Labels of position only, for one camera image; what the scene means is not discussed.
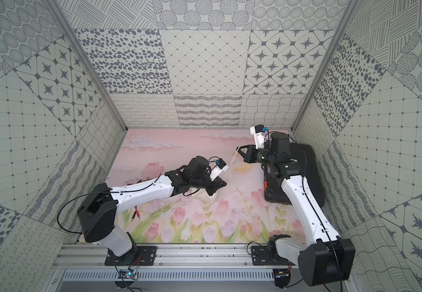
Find white bag drawstring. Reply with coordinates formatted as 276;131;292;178
222;148;238;180

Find black plastic tool case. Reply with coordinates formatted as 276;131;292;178
262;142;325;207

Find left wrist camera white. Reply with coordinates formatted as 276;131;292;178
210;158;229;181

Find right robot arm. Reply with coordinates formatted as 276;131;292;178
238;125;356;287

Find red and black clip leads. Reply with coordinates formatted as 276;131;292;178
131;208;140;221

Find cream cloth soil bag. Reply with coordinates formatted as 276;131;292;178
192;189;218;204

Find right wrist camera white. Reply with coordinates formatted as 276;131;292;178
250;125;268;149

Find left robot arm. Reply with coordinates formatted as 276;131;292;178
77;156;229;257

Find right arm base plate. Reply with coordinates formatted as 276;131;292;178
249;245;290;266

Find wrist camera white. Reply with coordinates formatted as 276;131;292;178
250;125;268;149
210;158;229;181

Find aluminium mounting rail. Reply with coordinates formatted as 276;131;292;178
52;242;354;271

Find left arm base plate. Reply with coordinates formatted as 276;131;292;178
105;246;157;266

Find small circuit board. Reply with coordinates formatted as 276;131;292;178
119;269;139;282

